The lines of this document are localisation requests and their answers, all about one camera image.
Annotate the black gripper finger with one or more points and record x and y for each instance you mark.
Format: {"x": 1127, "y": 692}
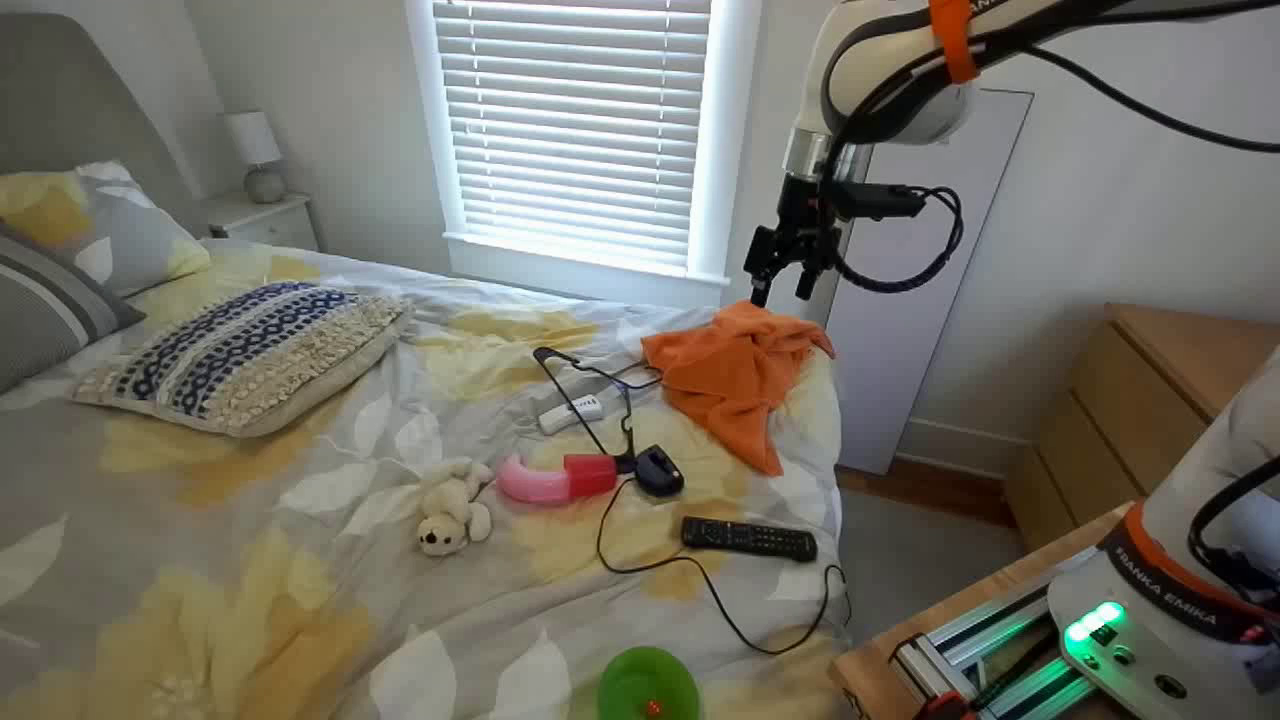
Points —
{"x": 759, "y": 285}
{"x": 808, "y": 272}

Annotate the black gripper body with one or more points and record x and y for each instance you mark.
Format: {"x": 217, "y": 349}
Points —
{"x": 808, "y": 220}

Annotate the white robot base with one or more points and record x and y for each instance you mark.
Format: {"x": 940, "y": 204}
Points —
{"x": 1179, "y": 610}

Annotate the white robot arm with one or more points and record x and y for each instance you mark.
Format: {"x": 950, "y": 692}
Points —
{"x": 887, "y": 75}

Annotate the orange cloth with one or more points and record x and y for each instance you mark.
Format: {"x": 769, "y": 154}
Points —
{"x": 734, "y": 373}

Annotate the black clothes hanger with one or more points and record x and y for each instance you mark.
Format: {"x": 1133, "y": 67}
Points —
{"x": 584, "y": 389}

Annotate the white window blinds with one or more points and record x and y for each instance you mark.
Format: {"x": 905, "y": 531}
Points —
{"x": 574, "y": 126}

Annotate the pink and red toy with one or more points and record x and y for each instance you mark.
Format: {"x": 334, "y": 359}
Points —
{"x": 574, "y": 479}

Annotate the black remote control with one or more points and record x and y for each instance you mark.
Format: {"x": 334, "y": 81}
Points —
{"x": 748, "y": 537}

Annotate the floral bed duvet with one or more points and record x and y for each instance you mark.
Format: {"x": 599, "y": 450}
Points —
{"x": 166, "y": 572}

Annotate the wooden dresser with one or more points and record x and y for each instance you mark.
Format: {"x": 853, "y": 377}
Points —
{"x": 1139, "y": 397}

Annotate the white plush toy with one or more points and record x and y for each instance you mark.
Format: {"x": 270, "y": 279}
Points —
{"x": 449, "y": 510}

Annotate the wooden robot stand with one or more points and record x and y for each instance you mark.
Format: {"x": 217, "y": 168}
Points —
{"x": 950, "y": 610}

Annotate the green plastic bowl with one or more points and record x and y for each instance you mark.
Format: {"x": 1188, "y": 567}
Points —
{"x": 646, "y": 687}

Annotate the white nightstand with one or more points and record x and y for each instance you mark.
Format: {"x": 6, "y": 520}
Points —
{"x": 239, "y": 218}

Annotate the blue white woven pillow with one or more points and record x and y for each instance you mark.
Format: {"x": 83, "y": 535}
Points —
{"x": 256, "y": 361}

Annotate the white bedside lamp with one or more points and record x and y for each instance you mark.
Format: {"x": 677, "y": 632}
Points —
{"x": 256, "y": 154}

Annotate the grey striped pillow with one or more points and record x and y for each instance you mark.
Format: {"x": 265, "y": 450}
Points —
{"x": 50, "y": 315}

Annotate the yellow floral pillow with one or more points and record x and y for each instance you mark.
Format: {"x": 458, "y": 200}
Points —
{"x": 102, "y": 220}

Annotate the grey upholstered headboard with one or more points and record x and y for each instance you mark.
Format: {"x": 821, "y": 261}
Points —
{"x": 67, "y": 106}

